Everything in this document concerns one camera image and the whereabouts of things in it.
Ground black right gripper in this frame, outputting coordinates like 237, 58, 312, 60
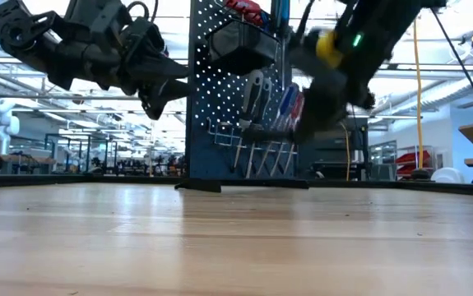
242, 67, 377, 145

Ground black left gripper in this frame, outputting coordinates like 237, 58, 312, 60
49, 16, 191, 121

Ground large red-handled flathead screwdriver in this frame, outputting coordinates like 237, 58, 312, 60
284, 92, 308, 174

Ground black metal pegboard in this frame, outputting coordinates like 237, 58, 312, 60
174, 0, 310, 193

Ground black cabinet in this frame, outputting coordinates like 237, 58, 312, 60
301, 118, 369, 181

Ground black plastic pegboard bin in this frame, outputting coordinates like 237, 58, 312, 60
206, 19, 281, 76

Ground red storage bins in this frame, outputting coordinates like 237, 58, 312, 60
395, 150, 434, 177

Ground white round object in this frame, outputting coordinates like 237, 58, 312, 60
430, 167, 466, 185

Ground short chrome hook rail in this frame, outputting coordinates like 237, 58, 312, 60
207, 118, 299, 155

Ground thin yellow cable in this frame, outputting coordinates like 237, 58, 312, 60
341, 121, 351, 182

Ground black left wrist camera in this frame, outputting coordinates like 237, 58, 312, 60
63, 0, 132, 40

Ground yellow cable tag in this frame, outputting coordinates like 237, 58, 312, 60
316, 30, 344, 69

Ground yellow cord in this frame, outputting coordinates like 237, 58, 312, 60
411, 18, 425, 170

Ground black cord base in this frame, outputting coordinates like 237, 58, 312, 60
409, 168, 433, 181

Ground black table frame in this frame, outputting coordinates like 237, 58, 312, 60
0, 173, 473, 197

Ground long black cable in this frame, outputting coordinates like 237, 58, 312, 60
430, 7, 473, 136

